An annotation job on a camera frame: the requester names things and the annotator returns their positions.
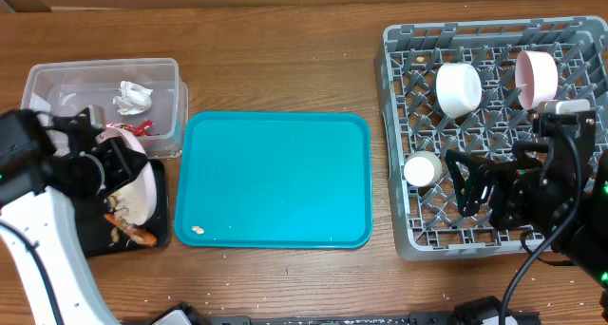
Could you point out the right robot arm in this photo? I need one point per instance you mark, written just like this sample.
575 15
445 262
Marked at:
582 236

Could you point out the white napkin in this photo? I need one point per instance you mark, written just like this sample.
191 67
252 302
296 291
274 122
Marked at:
133 100

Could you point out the small white cup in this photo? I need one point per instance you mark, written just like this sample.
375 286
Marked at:
422 169

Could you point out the white saucer bowl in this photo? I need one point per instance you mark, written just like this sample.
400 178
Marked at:
458 89

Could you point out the stray peanut on tray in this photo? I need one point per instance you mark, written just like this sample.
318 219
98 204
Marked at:
198 230

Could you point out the grey dishwasher rack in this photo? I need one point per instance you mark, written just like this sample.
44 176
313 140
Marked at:
426 221

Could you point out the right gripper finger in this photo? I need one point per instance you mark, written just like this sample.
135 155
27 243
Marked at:
478 181
520 150

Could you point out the teal serving tray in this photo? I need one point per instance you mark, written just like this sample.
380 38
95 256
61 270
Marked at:
276 180

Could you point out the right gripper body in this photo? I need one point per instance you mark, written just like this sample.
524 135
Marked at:
531 208

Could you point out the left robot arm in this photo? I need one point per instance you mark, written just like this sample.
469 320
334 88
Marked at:
44 169

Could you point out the black tray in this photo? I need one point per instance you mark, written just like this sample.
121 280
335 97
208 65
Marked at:
94 231

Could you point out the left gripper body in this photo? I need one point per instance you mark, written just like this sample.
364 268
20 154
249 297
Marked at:
96 173

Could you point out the pink white bowl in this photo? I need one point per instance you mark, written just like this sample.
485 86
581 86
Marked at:
536 76

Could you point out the peanut food scraps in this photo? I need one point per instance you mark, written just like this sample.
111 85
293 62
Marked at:
116 211

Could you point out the clear plastic bin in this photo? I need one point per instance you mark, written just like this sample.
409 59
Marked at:
64 89

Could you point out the orange carrot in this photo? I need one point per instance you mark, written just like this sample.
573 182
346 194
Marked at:
135 233

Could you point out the red snack wrapper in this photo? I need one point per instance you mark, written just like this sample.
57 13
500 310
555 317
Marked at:
141 130

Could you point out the white plate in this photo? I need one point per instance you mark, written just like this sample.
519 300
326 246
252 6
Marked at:
137 200

